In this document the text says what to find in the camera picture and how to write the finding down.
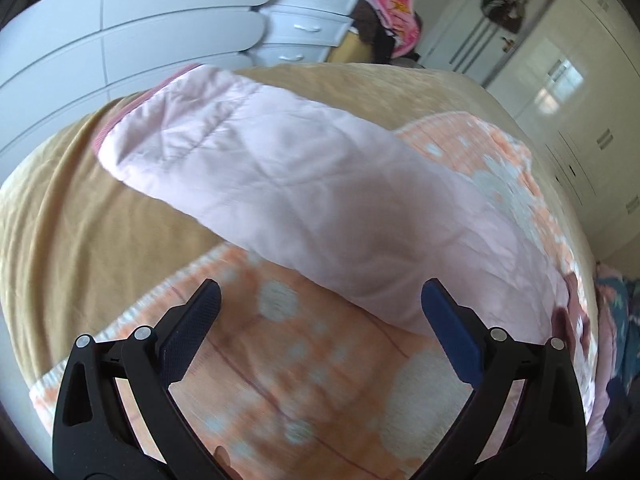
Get orange and white patterned blanket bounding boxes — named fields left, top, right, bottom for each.
left=29, top=110, right=608, bottom=480

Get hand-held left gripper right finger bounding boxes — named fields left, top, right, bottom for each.
left=421, top=279, right=588, bottom=480

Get teal and pink floral duvet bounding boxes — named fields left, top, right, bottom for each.
left=595, top=262, right=640, bottom=443

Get dark clothes pile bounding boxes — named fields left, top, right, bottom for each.
left=352, top=0, right=401, bottom=62

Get hanging bags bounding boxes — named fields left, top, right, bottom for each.
left=480, top=0, right=532, bottom=34

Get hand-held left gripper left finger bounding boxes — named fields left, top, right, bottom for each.
left=51, top=278, right=236, bottom=480

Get bed with beige cover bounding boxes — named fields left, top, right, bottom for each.
left=0, top=62, right=601, bottom=411

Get white door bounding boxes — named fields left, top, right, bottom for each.
left=420, top=0, right=557, bottom=87

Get tan box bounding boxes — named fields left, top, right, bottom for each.
left=327, top=32, right=372, bottom=64

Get pink printed cloth pile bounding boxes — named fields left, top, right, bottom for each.
left=362, top=0, right=422, bottom=59

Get white glossy wardrobe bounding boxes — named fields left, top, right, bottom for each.
left=487, top=0, right=640, bottom=263

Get white dresser with drawers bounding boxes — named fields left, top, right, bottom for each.
left=250, top=0, right=377, bottom=67

